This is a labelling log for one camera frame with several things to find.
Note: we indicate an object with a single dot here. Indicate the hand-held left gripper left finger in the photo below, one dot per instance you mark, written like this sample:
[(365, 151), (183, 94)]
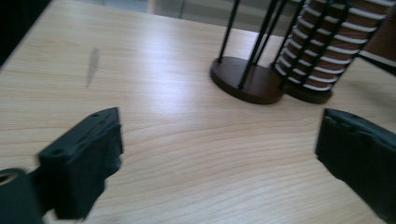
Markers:
[(84, 161)]

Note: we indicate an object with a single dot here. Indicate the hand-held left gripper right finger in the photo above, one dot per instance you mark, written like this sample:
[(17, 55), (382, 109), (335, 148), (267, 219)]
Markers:
[(358, 155)]

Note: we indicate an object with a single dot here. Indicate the stack of brown paper cups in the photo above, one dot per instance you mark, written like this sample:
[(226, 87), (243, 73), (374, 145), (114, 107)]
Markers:
[(342, 32)]

